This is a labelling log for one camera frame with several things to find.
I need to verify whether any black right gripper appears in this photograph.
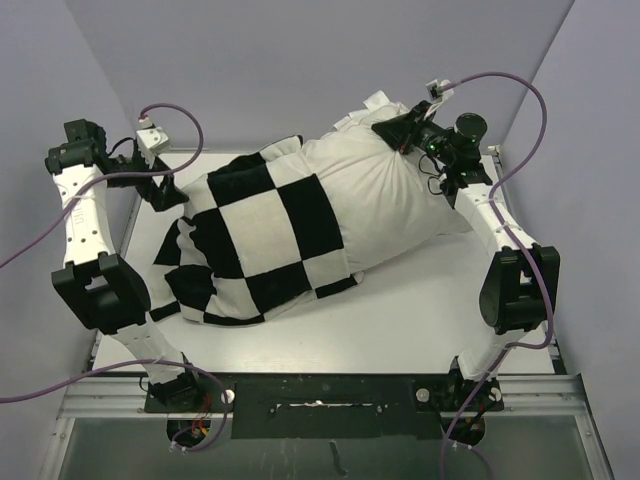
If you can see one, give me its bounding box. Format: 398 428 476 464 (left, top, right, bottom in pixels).
371 100 456 166

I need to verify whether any white pillow insert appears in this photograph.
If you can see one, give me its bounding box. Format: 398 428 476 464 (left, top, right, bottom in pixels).
302 91 471 272

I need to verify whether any black white checkered pillowcase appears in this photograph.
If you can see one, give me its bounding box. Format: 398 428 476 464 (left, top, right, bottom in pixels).
147 135 363 326

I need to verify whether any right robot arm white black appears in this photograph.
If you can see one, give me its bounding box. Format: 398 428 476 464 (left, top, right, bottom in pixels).
372 101 560 409

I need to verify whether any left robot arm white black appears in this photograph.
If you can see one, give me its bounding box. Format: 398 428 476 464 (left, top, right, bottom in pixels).
45 116 204 411

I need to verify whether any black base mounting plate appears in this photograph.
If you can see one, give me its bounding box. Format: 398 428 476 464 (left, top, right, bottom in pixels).
194 370 504 440

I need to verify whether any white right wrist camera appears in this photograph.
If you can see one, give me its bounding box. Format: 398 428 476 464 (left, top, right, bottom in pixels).
426 79 454 118

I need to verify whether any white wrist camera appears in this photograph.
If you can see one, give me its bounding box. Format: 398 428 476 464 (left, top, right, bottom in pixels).
136 115 171 167
426 79 454 118

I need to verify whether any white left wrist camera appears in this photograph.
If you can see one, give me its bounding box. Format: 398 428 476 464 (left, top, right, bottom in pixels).
136 115 171 167

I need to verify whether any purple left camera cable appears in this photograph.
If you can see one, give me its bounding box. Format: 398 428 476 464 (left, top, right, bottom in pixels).
0 103 236 449

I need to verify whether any purple camera cable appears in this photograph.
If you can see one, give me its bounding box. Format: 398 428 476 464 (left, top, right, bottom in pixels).
0 103 236 449
439 72 557 480

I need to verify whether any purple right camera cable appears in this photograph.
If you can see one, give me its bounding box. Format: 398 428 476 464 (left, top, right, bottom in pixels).
439 72 557 480

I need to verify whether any aluminium frame rail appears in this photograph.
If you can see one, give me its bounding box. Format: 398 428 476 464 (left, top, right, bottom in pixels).
39 144 614 480

